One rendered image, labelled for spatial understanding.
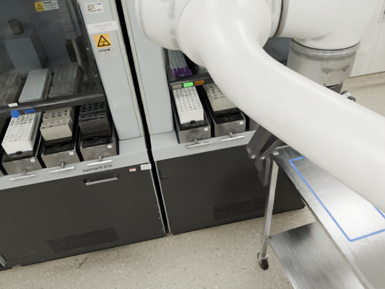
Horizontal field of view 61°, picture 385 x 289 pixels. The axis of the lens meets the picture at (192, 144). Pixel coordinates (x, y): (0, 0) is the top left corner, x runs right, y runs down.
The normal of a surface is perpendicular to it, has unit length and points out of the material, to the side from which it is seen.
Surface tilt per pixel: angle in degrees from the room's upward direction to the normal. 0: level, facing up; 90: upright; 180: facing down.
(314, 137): 68
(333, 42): 101
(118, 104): 90
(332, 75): 90
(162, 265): 0
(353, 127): 27
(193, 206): 90
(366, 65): 90
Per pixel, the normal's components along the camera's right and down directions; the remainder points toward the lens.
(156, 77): 0.19, 0.64
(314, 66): -0.43, 0.62
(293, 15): 0.06, 0.79
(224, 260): -0.07, -0.75
